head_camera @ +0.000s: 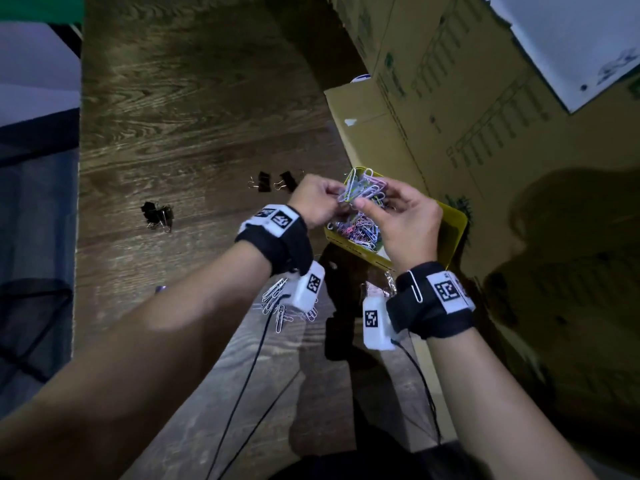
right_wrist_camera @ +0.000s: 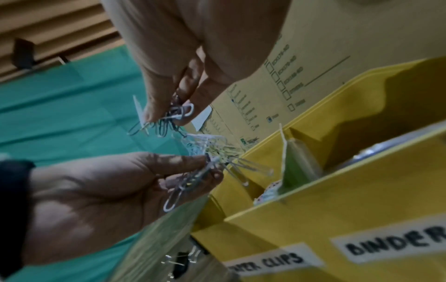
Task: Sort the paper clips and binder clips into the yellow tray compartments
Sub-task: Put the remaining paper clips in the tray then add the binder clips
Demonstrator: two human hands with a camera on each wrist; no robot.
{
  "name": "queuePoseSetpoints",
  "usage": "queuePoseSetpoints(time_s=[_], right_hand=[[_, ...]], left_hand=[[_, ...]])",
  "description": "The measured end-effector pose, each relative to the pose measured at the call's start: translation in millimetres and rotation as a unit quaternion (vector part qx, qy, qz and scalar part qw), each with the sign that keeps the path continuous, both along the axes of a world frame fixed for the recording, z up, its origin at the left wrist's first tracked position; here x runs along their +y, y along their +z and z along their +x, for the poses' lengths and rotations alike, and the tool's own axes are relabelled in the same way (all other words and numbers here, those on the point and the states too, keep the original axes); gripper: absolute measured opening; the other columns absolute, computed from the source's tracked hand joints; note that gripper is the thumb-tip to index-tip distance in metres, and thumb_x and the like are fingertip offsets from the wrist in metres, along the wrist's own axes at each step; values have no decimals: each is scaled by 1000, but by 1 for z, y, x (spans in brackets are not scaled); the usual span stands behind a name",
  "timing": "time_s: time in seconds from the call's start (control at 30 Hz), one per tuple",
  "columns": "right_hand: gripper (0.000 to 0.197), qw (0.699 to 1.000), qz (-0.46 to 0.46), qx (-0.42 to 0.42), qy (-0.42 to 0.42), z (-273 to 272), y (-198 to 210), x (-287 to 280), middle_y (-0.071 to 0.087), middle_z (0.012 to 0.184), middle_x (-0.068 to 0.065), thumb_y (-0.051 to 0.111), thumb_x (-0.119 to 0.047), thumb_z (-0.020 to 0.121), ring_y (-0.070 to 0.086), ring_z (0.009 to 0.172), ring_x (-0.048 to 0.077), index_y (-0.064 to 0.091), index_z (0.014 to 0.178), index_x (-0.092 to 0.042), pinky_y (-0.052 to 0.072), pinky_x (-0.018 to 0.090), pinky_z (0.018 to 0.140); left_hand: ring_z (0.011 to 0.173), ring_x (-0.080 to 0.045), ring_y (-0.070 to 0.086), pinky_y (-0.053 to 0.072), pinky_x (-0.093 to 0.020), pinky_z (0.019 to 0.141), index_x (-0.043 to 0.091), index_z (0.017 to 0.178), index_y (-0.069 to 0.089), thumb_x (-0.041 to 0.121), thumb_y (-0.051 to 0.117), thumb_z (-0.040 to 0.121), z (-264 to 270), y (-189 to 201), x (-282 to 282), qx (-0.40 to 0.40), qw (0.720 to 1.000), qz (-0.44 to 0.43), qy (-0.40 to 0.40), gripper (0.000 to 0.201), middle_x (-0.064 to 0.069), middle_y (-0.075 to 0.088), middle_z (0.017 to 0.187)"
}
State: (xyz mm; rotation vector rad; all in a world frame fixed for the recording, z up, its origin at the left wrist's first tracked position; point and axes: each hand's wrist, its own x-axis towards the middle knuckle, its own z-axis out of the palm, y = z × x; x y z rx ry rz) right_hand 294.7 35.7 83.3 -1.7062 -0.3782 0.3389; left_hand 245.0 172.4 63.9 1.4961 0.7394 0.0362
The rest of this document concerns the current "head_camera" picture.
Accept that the person's right hand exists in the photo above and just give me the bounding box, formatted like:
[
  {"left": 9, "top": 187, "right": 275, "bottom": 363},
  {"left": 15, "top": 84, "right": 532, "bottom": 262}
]
[{"left": 353, "top": 177, "right": 445, "bottom": 275}]

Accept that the person's left hand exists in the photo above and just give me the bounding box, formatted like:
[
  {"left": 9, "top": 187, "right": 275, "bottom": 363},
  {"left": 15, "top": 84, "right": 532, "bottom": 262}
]
[{"left": 287, "top": 173, "right": 351, "bottom": 231}]

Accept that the yellow divided bin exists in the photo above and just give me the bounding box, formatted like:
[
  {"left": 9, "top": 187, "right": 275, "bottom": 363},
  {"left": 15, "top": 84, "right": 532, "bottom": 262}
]
[{"left": 323, "top": 166, "right": 469, "bottom": 272}]

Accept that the person's left forearm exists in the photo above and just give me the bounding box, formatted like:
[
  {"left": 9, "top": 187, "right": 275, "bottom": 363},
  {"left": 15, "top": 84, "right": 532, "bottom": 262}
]
[{"left": 0, "top": 239, "right": 273, "bottom": 480}]

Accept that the person's right forearm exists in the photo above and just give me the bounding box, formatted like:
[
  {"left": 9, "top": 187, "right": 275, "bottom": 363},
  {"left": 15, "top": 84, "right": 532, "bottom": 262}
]
[{"left": 427, "top": 327, "right": 596, "bottom": 480}]

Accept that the large printed cardboard box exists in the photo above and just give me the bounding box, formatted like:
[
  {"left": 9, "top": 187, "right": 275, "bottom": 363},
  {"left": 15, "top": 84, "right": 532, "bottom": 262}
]
[{"left": 323, "top": 0, "right": 640, "bottom": 445}]

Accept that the person's black clothing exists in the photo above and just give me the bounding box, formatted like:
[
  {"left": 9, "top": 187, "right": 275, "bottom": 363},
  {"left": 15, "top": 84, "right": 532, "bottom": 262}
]
[{"left": 269, "top": 442, "right": 491, "bottom": 480}]

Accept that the black left wristband with markers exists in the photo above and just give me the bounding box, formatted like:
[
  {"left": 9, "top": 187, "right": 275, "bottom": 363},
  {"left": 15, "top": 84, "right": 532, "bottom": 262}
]
[{"left": 235, "top": 204, "right": 315, "bottom": 277}]

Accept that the white paper sheet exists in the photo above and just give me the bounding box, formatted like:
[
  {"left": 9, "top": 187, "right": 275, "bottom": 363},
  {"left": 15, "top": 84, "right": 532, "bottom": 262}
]
[{"left": 482, "top": 0, "right": 640, "bottom": 114}]

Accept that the black metal stool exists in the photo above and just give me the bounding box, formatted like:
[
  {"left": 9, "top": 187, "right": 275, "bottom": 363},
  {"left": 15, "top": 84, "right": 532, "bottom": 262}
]
[{"left": 0, "top": 279, "right": 75, "bottom": 391}]

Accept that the white furniture with black base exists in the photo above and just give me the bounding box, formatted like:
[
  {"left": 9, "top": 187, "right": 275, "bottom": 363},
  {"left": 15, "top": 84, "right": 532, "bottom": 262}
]
[{"left": 0, "top": 22, "right": 83, "bottom": 168}]

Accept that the green cloth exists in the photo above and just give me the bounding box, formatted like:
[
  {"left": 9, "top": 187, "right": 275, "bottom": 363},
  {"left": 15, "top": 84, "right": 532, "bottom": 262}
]
[{"left": 0, "top": 0, "right": 86, "bottom": 25}]

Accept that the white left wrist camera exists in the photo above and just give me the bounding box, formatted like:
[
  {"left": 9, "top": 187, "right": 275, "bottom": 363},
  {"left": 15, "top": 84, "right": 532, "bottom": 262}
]
[{"left": 282, "top": 260, "right": 326, "bottom": 314}]

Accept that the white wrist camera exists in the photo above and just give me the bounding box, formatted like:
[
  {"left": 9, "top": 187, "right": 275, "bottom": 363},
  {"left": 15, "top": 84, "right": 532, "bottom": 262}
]
[
  {"left": 282, "top": 260, "right": 326, "bottom": 314},
  {"left": 362, "top": 293, "right": 401, "bottom": 351}
]

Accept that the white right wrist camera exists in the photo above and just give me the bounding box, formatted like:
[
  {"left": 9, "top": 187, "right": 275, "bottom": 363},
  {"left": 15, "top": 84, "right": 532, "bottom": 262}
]
[{"left": 362, "top": 293, "right": 401, "bottom": 351}]

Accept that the black right camera cable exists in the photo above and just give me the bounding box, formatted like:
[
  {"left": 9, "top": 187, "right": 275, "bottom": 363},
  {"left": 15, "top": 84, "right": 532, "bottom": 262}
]
[{"left": 392, "top": 338, "right": 443, "bottom": 445}]

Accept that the black camera cable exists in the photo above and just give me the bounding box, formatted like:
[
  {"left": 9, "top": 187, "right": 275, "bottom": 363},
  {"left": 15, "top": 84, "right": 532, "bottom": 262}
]
[
  {"left": 392, "top": 338, "right": 443, "bottom": 445},
  {"left": 205, "top": 294, "right": 291, "bottom": 480}
]

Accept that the black left camera cable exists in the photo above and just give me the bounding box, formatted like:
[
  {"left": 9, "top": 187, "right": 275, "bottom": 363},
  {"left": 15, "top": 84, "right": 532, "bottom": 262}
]
[{"left": 205, "top": 294, "right": 291, "bottom": 480}]

